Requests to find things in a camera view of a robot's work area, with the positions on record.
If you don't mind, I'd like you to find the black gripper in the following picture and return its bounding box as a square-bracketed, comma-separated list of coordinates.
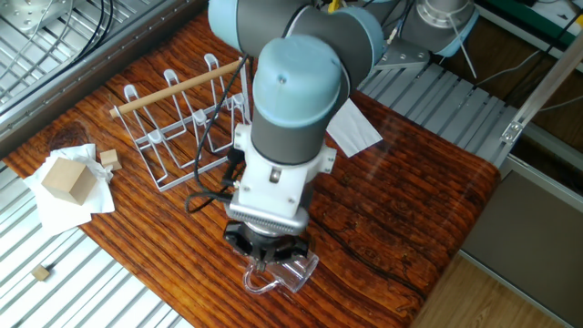
[224, 223, 314, 267]

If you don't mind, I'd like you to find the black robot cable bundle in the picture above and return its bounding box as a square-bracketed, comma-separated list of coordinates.
[185, 150, 247, 215]

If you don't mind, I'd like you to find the flat white paper sheet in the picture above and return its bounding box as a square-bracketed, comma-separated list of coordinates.
[326, 98, 384, 159]

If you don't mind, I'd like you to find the crumpled white paper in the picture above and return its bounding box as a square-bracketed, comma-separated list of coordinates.
[23, 143, 118, 229]

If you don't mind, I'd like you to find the large wooden block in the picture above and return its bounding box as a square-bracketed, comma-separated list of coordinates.
[41, 157, 97, 205]

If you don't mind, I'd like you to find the white wire cup rack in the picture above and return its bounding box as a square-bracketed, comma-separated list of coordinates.
[109, 55, 261, 192]

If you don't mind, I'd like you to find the clear glass cup with handle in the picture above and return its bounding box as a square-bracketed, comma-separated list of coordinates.
[242, 246, 321, 296]

